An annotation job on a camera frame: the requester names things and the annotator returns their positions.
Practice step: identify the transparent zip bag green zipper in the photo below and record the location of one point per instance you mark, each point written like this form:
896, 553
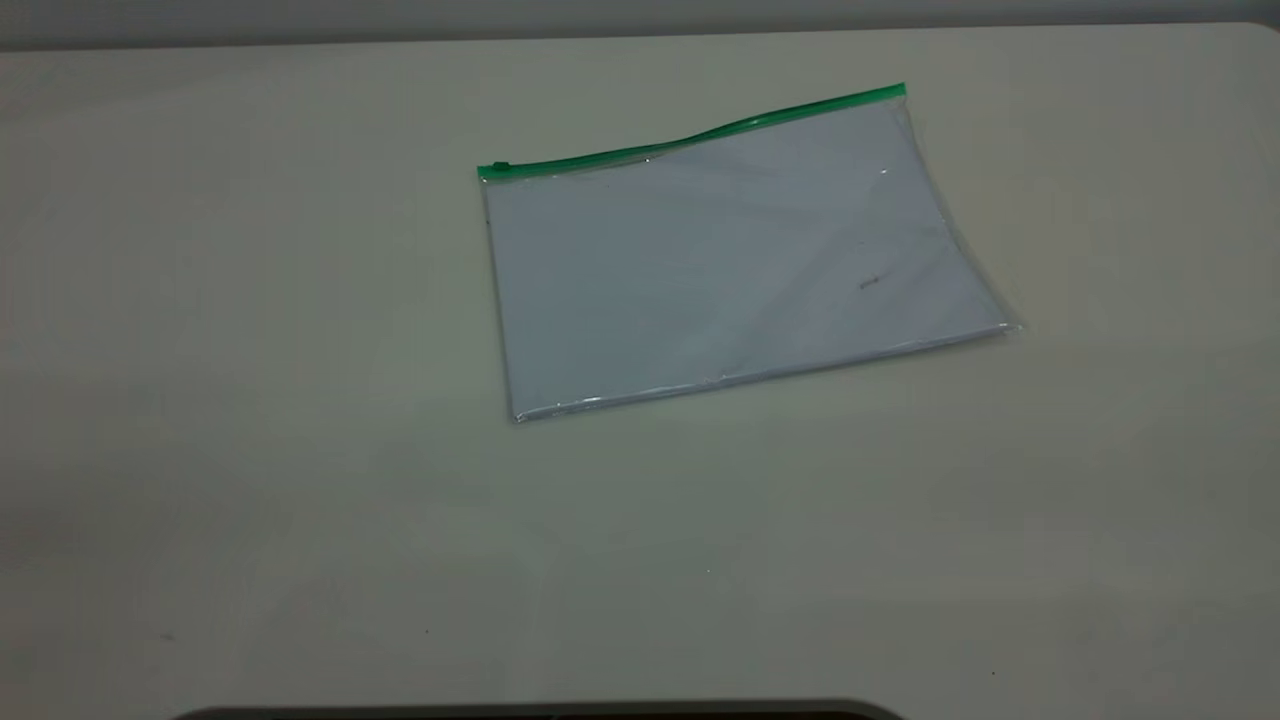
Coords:
720, 270

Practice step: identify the dark rounded robot base edge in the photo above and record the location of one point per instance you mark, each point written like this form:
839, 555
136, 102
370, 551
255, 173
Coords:
540, 713

